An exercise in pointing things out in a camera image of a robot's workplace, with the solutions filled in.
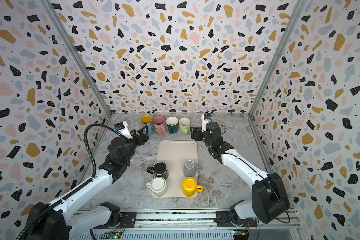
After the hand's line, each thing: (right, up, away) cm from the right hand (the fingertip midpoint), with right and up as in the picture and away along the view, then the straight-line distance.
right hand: (193, 125), depth 81 cm
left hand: (-27, 0, -5) cm, 27 cm away
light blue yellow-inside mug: (-32, +4, +25) cm, 41 cm away
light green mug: (-5, +1, +22) cm, 23 cm away
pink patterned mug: (-22, +1, +21) cm, 30 cm away
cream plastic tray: (-12, -19, +19) cm, 29 cm away
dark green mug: (-14, +2, +23) cm, 26 cm away
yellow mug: (-2, -32, -5) cm, 32 cm away
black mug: (-18, -24, 0) cm, 30 cm away
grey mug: (-2, -24, +1) cm, 24 cm away
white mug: (-18, -32, -3) cm, 37 cm away
